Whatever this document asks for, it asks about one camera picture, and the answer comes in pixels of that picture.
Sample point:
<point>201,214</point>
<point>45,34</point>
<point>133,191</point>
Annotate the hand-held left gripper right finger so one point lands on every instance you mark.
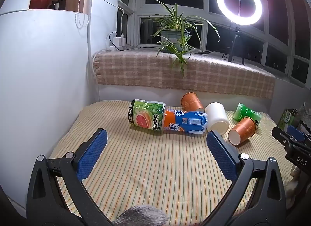
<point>221,158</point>

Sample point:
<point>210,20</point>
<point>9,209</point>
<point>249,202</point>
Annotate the plaid blanket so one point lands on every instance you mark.
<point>145,70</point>

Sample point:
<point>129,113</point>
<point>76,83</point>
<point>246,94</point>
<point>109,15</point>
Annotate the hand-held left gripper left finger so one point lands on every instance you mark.
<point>92,155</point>

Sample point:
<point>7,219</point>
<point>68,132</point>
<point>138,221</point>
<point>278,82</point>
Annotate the striped bed sheet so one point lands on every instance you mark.
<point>158,167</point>

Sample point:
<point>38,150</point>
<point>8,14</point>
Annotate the green grapefruit print cup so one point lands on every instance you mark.
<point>145,119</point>

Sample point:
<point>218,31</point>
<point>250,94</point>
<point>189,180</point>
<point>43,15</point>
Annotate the green carton box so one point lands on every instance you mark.
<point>288,119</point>

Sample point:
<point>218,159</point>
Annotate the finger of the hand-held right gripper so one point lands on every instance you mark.
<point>296,133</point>

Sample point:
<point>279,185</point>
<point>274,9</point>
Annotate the tall dark bottle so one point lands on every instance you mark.
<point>62,2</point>

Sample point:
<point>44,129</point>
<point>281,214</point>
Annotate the white power adapter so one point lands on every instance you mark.
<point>119,41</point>

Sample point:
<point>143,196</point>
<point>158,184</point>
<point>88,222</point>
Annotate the green paper cup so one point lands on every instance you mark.
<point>244,114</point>

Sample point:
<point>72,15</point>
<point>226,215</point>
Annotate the white cabinet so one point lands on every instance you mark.
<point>43,82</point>

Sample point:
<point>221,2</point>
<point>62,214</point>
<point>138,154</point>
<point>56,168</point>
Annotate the blue and orange cup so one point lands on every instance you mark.
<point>185,122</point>

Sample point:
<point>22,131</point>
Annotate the potted spider plant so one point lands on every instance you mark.
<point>173,36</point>

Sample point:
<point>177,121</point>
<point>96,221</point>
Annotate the white cup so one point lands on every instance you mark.
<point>217,119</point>

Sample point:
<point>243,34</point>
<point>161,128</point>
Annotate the orange paper cup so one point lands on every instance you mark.
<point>243,131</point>
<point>192,102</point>

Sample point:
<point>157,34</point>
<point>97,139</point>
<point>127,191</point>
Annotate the small dark bottle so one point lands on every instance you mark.
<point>54,5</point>

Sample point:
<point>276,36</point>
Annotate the black tripod stand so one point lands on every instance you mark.
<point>237,39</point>

